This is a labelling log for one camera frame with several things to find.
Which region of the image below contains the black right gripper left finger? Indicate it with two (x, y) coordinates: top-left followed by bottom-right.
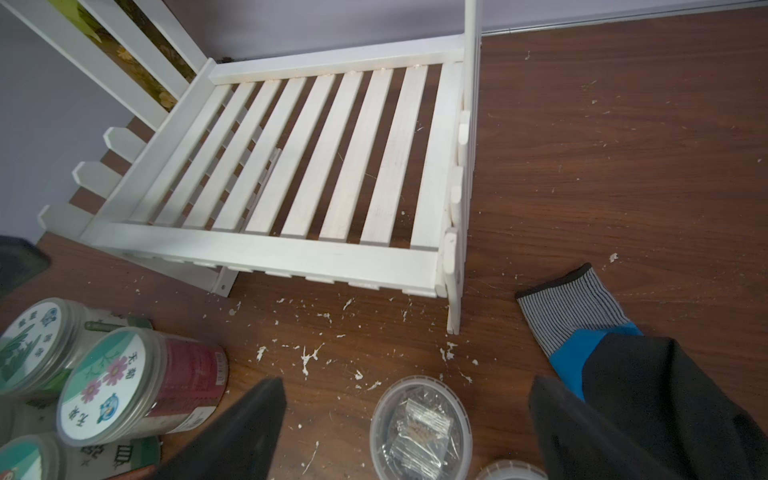
(151, 378), (287, 479)

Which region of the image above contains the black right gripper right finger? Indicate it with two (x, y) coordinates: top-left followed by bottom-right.
(528, 376), (678, 479)

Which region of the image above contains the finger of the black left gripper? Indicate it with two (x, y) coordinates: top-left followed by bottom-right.
(0, 236), (51, 297)

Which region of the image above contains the clear seed container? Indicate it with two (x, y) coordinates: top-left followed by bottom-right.
(369, 375), (473, 479)
(475, 459), (548, 480)

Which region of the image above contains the white wooden slatted shelf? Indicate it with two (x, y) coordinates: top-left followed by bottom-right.
(6, 1), (482, 334)

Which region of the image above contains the jar with tree lid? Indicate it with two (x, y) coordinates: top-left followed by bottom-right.
(1, 298), (153, 399)

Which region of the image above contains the black blue garden glove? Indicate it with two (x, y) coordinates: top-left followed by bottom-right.
(515, 264), (767, 479)

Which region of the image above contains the jar with strawberry lid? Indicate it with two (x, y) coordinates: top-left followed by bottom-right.
(1, 400), (65, 479)

